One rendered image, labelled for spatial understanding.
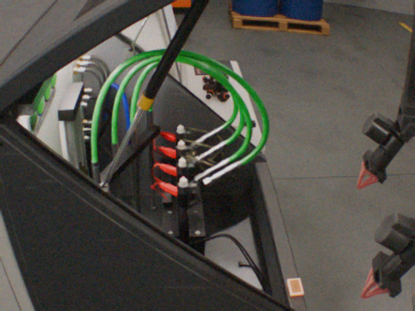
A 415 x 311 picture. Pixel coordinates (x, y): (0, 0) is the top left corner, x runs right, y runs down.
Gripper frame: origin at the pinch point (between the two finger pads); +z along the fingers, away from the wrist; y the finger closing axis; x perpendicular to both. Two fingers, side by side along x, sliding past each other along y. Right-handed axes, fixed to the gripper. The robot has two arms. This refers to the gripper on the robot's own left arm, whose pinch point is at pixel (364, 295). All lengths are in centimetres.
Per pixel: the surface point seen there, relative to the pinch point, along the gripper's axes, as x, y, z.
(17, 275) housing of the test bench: -68, 22, 16
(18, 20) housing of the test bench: -96, -15, -12
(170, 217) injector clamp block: -43, -21, 21
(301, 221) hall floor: 37, -147, 93
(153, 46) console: -68, -52, -2
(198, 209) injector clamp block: -37.9, -25.3, 18.9
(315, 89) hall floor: 45, -332, 90
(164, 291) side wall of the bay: -42.0, 15.4, 6.1
